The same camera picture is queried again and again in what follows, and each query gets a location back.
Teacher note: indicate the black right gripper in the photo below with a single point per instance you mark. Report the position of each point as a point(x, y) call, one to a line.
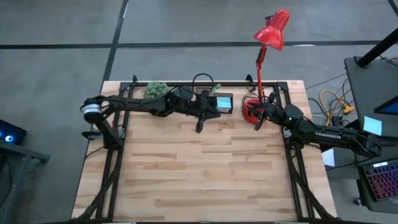
point(275, 112)

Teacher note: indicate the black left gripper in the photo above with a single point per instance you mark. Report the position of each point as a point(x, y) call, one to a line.
point(203, 110)

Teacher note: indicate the blue sticky note pad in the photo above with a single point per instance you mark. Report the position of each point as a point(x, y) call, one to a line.
point(224, 102)

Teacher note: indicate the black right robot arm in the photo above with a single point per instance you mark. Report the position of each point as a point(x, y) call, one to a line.
point(329, 136)

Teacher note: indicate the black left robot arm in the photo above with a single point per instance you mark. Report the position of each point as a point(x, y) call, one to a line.
point(136, 105)

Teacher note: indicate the black mesh desk organizer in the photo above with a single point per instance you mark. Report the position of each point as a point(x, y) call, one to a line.
point(230, 110)

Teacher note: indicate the green potted succulent plant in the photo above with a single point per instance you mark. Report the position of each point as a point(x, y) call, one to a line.
point(154, 89)

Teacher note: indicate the red desk lamp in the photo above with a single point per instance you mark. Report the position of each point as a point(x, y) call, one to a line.
point(273, 31)

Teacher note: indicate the white paper sheet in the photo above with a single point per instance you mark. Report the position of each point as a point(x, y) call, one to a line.
point(328, 158)

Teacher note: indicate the grey side desk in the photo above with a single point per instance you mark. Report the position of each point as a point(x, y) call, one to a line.
point(367, 93)

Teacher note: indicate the light blue paper note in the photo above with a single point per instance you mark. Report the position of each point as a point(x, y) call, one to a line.
point(372, 126)

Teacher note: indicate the monitor with blue screen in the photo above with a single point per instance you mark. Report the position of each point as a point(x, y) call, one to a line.
point(390, 108)

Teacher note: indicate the black monitor pole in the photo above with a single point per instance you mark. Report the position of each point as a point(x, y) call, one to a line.
point(377, 48)

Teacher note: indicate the computer with blue light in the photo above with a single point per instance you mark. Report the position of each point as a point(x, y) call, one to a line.
point(12, 133)

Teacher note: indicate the grey equipment stand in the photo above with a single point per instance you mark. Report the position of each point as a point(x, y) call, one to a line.
point(12, 161)

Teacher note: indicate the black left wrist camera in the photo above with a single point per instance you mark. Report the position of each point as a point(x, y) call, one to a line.
point(183, 92)

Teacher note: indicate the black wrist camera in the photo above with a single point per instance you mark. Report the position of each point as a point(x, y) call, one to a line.
point(293, 112)
point(183, 92)

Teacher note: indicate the black aluminium table frame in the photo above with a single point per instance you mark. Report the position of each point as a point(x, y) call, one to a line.
point(186, 84)

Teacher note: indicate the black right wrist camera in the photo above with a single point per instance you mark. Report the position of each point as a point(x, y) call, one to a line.
point(293, 112)

